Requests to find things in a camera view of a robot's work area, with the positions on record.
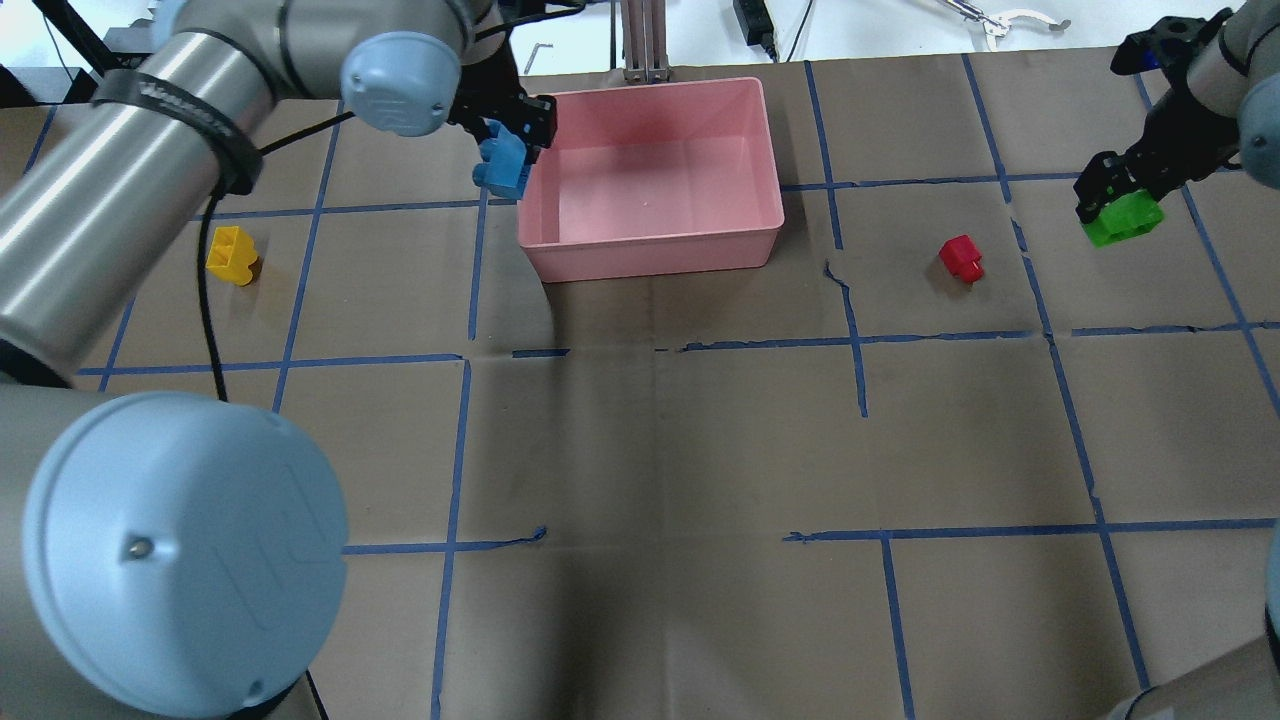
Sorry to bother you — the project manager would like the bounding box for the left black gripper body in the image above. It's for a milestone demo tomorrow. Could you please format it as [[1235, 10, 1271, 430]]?
[[447, 91, 557, 151]]

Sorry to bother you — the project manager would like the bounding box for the red toy block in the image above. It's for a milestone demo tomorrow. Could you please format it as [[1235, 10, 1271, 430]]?
[[938, 234, 986, 284]]

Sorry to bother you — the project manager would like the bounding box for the yellow toy block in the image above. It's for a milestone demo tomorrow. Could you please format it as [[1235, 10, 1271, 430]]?
[[204, 225, 261, 287]]

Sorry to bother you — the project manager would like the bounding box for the black power adapter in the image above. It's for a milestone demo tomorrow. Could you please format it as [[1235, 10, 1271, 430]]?
[[731, 0, 778, 61]]

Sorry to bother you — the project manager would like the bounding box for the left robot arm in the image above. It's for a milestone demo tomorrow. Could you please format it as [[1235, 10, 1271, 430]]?
[[3, 1, 556, 719]]

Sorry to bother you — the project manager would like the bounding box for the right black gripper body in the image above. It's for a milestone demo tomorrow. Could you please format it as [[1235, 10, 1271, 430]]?
[[1074, 95, 1239, 223]]

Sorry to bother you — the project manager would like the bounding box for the pink plastic box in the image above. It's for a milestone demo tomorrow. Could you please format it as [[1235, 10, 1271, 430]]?
[[517, 77, 785, 284]]

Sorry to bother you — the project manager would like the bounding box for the aluminium frame post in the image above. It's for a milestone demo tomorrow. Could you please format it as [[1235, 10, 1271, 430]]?
[[620, 0, 671, 85]]

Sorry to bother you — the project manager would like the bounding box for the blue toy block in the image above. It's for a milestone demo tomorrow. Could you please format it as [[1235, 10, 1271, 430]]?
[[472, 120, 531, 201]]

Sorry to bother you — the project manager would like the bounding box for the black left camera cable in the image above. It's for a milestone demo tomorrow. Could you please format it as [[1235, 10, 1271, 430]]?
[[195, 100, 351, 406]]

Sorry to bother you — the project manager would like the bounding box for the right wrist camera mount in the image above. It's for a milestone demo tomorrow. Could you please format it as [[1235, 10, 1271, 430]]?
[[1108, 8, 1234, 76]]

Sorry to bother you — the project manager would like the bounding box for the green toy block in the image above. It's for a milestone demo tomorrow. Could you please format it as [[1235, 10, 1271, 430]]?
[[1082, 190, 1165, 249]]

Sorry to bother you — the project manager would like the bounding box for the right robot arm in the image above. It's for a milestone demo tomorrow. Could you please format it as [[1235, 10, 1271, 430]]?
[[1073, 1, 1279, 245]]

